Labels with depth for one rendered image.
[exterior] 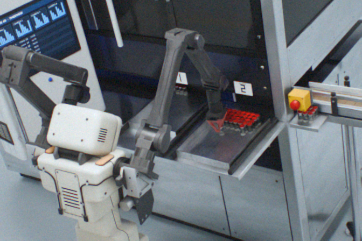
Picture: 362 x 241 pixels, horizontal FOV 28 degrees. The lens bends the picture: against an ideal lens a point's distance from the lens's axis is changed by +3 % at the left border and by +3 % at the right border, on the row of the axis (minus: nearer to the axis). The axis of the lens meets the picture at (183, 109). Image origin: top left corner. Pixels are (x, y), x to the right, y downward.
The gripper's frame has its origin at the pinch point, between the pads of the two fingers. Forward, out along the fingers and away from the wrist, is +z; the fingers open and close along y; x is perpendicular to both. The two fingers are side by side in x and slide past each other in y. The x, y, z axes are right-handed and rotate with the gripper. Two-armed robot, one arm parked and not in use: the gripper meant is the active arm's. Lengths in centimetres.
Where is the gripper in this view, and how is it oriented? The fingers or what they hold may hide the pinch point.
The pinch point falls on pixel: (218, 127)
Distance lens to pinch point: 300.7
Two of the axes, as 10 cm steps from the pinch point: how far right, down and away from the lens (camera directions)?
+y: 3.2, -5.5, 7.7
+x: -9.3, -0.4, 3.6
